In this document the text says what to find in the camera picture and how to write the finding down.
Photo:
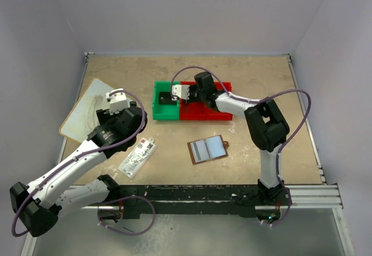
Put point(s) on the clear plastic packet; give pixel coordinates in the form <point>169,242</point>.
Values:
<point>137,158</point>

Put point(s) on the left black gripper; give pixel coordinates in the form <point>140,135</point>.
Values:
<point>102,114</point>

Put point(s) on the brown leather card holder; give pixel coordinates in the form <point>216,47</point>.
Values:
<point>217,148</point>

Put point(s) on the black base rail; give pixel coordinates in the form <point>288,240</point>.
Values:
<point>244,200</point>

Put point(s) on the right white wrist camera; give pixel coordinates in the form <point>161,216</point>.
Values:
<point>180,91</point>

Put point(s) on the white board yellow rim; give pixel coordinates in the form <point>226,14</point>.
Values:
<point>82,118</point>

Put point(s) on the aluminium frame rail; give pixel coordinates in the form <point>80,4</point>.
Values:
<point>308,196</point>

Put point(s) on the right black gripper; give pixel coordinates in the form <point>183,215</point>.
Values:
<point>182,100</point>

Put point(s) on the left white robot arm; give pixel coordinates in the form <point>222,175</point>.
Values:
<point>39,204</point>

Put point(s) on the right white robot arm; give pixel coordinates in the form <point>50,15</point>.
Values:
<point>267,126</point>

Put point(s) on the red middle plastic bin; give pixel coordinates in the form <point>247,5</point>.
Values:
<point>193,108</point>

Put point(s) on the red plastic bin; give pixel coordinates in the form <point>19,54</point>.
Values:
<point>210,114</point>
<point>193,108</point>

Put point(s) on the red right plastic bin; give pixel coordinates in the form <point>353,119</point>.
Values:
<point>210,114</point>

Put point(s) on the grey chip card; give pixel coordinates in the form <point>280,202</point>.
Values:
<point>165,98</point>

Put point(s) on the green plastic bin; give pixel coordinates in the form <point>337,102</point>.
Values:
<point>164,112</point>

